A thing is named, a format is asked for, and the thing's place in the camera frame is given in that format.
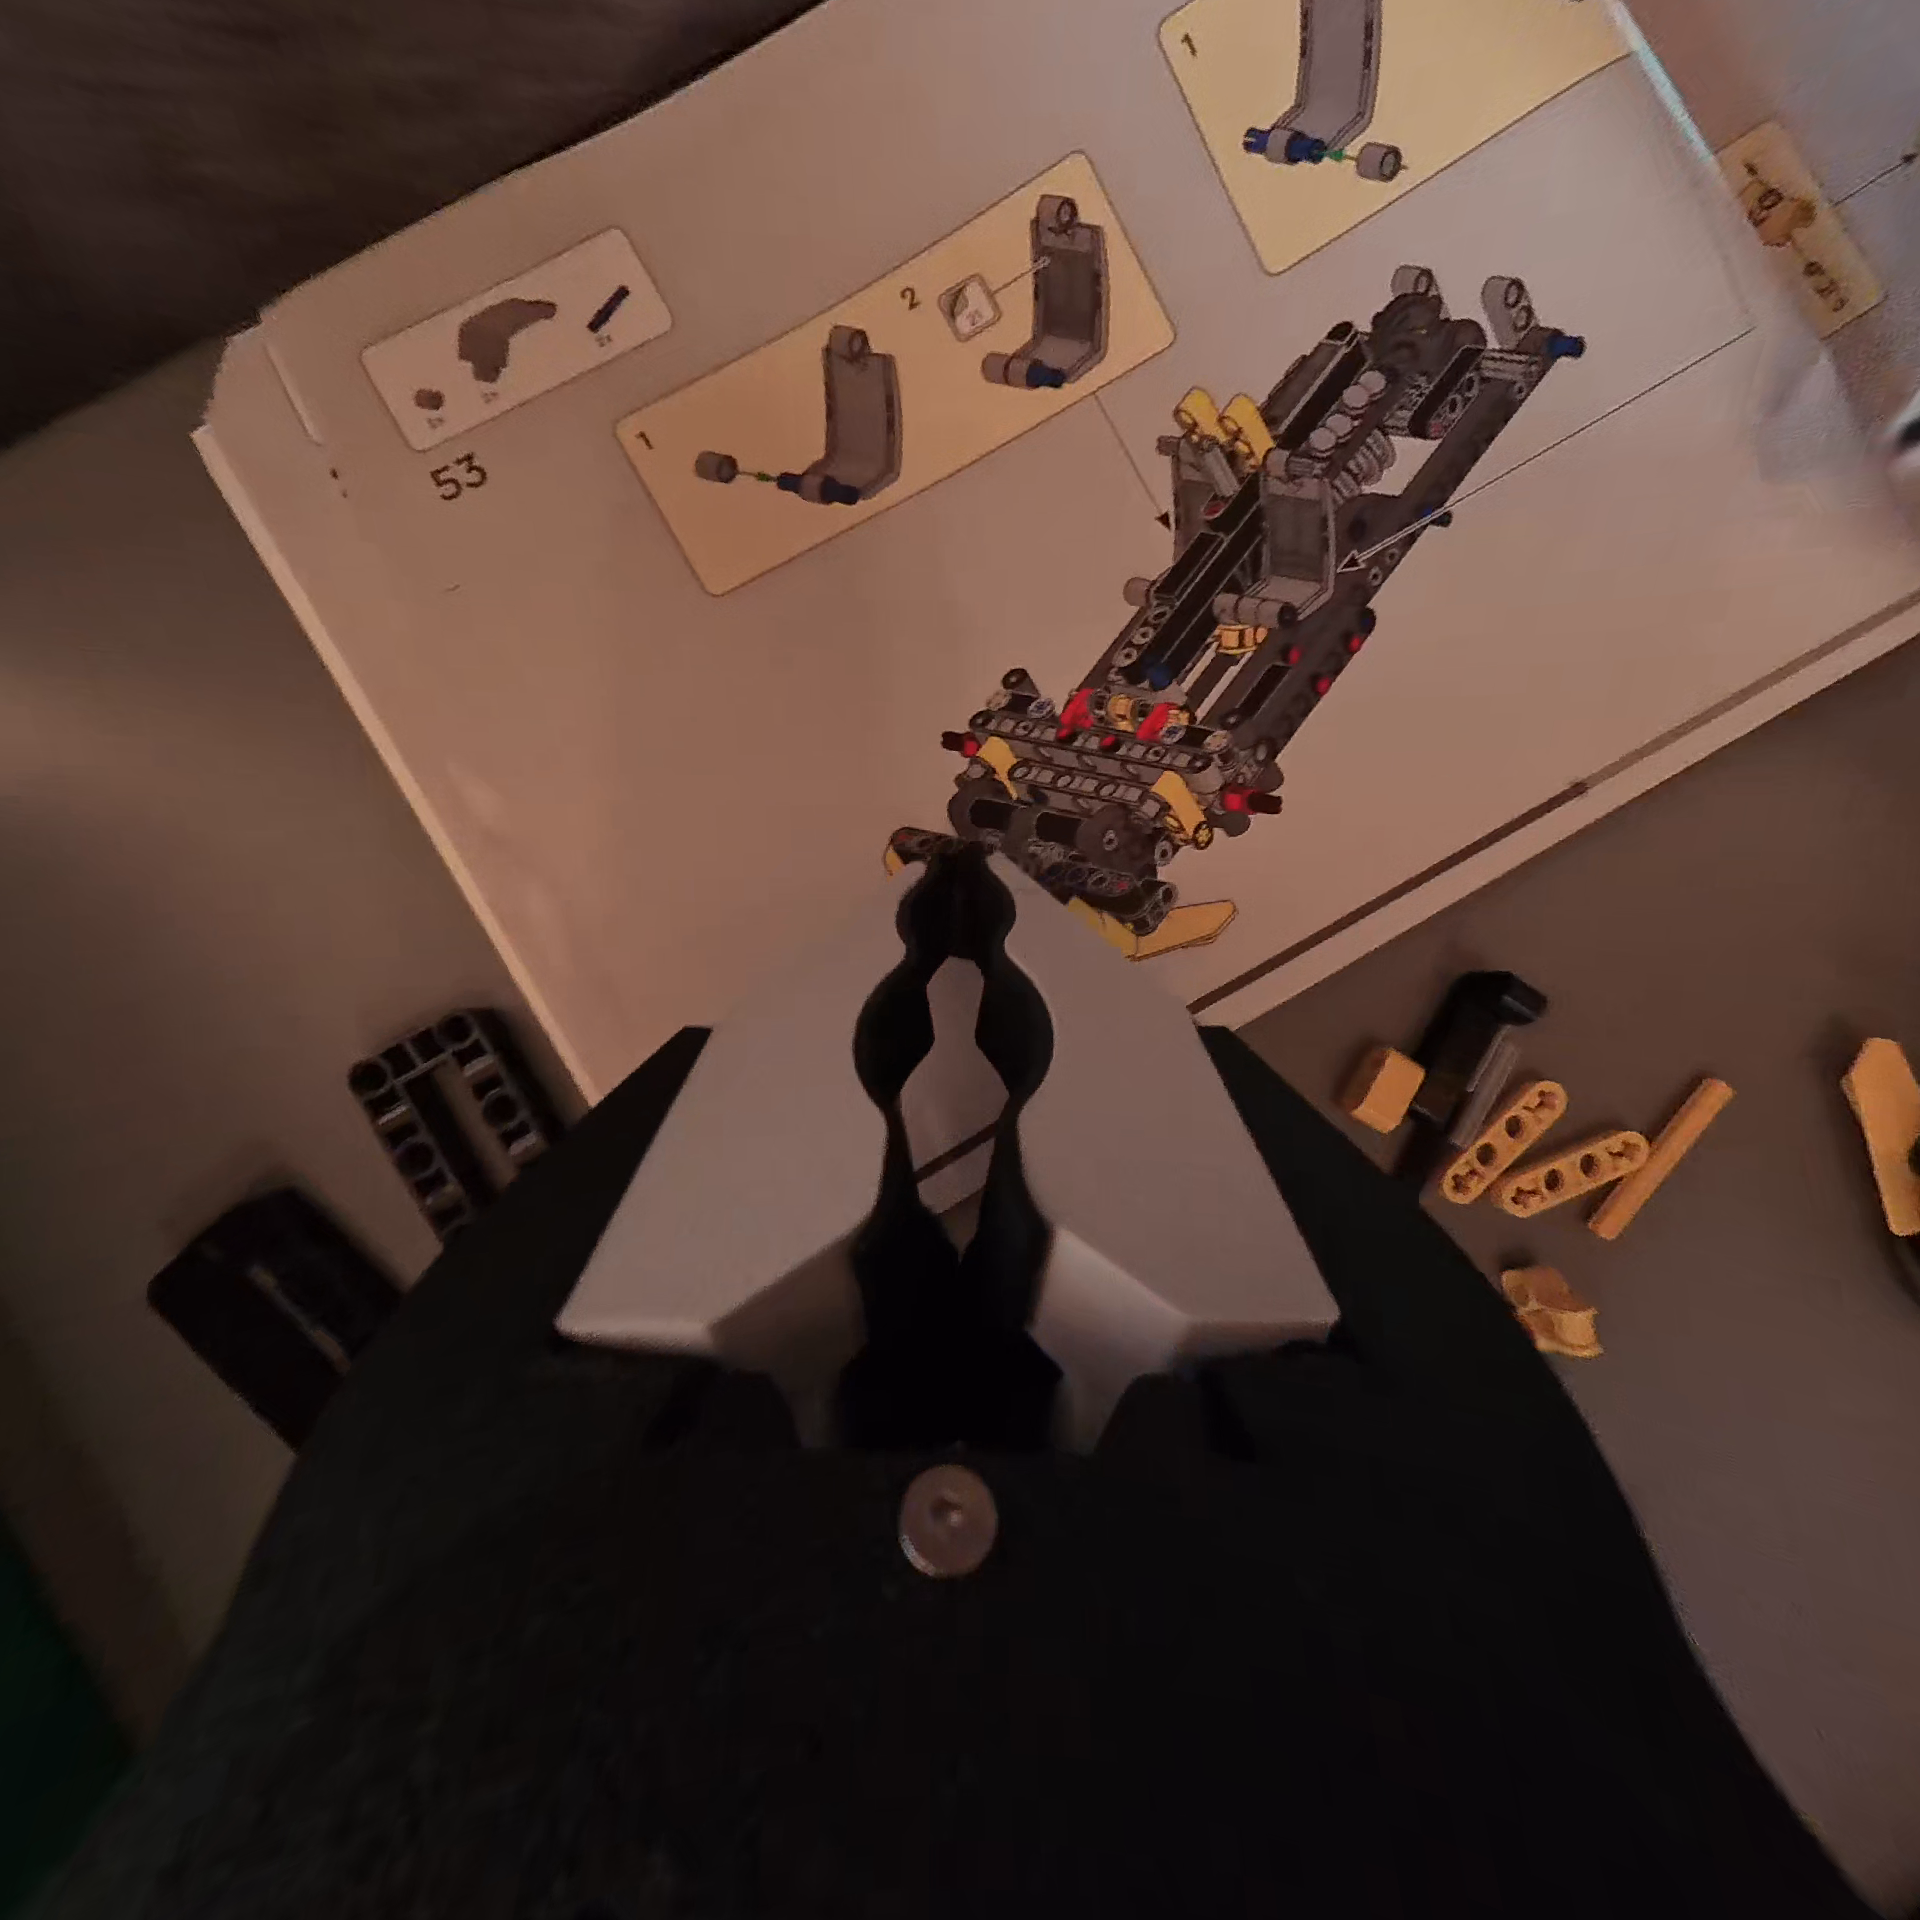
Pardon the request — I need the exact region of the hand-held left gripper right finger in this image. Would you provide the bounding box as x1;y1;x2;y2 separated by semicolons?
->
921;858;1344;1453

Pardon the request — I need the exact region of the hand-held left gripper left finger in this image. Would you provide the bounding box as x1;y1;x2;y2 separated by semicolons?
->
551;861;961;1450

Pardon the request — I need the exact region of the lego instruction booklet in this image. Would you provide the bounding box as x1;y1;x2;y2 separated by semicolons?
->
189;0;1920;1105

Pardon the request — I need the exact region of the dark ribbed lego panel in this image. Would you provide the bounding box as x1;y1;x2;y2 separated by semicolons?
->
345;1009;567;1243

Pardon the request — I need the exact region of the pile of yellow lego pieces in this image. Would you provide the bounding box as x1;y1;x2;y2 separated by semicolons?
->
1333;970;1920;1362

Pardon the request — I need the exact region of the flat black lego plate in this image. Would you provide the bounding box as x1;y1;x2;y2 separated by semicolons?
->
144;1184;408;1453

